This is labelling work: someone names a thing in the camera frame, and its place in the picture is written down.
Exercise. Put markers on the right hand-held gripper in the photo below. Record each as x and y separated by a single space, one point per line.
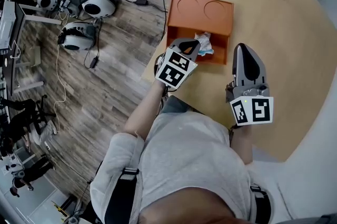
252 110

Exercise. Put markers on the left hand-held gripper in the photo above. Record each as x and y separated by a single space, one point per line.
175 70

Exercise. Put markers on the clear plastic packet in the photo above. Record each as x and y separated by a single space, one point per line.
205 42

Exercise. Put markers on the orange plastic tray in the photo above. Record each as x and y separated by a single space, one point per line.
200 15

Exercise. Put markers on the person's left forearm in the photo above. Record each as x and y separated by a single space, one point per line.
147 110

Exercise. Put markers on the person's right forearm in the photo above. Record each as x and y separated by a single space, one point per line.
243 144

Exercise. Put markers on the black power adapter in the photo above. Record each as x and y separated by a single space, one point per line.
140 2
93 63

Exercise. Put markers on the white pod backpack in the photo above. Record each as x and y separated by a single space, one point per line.
47 0
76 37
71 0
98 4

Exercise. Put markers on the person's light grey t-shirt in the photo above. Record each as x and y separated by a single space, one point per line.
184 152

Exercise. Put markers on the black office chair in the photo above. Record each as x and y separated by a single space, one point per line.
31 115

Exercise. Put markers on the grey standing desk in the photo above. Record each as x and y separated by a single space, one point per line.
10 33

